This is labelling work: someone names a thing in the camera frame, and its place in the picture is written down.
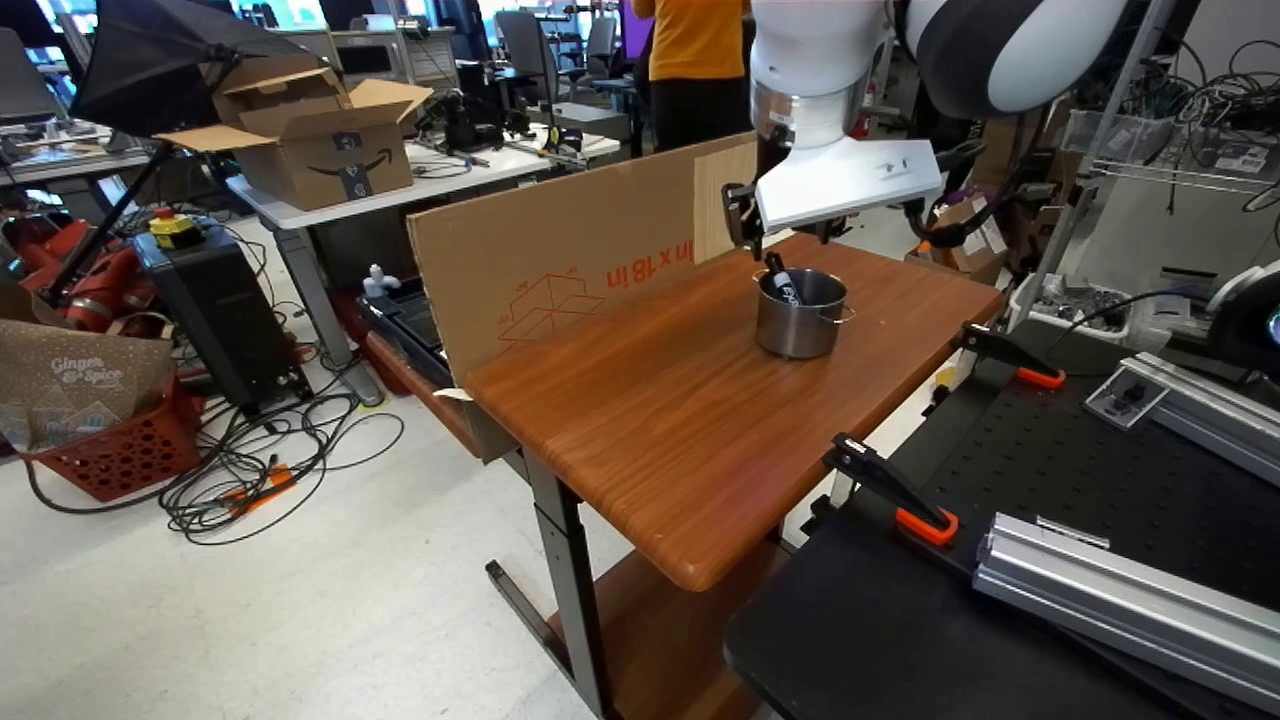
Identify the person in orange shirt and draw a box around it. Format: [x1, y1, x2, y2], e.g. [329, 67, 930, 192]
[630, 0, 755, 151]

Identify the open cardboard shipping box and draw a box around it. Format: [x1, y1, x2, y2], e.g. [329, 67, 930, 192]
[156, 55, 434, 217]

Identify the brown cardboard panel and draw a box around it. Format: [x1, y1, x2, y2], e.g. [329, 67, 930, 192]
[402, 127, 765, 394]

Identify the orange and black clamp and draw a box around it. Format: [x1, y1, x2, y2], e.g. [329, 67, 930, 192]
[956, 320, 1070, 400]
[824, 431, 963, 556]

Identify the black table leg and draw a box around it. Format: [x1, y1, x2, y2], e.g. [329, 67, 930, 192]
[479, 454, 624, 720]

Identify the long aluminium extrusion rail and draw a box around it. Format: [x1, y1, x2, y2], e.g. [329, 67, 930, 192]
[1150, 348, 1280, 494]

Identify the floor cable tangle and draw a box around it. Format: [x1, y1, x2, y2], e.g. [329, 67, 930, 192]
[17, 356, 411, 552]

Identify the steel cup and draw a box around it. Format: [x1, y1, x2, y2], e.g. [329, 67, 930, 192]
[752, 265, 853, 365]

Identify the short aluminium extrusion rail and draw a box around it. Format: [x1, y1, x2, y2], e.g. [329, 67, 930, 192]
[968, 512, 1280, 715]

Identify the black perforated breadboard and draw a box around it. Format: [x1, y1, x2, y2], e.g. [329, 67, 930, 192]
[724, 316, 1280, 720]

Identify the brown paper bag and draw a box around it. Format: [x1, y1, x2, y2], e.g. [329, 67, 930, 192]
[0, 316, 178, 456]

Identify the red equipment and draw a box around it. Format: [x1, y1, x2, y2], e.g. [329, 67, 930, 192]
[0, 212, 152, 332]

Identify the black box with emergency button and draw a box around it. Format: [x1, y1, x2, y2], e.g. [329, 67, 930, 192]
[133, 209, 305, 415]

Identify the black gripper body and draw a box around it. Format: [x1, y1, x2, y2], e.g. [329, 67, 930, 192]
[720, 175, 802, 289]

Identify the black photo softbox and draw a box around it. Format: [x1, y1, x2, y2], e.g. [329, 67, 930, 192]
[66, 0, 323, 142]

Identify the small grey tag plate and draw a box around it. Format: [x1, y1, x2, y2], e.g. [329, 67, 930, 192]
[1080, 365, 1177, 435]

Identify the white desk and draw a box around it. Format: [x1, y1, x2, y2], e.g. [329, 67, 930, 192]
[224, 133, 593, 376]

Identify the red plastic basket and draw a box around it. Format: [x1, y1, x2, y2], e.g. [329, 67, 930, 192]
[31, 384, 204, 509]

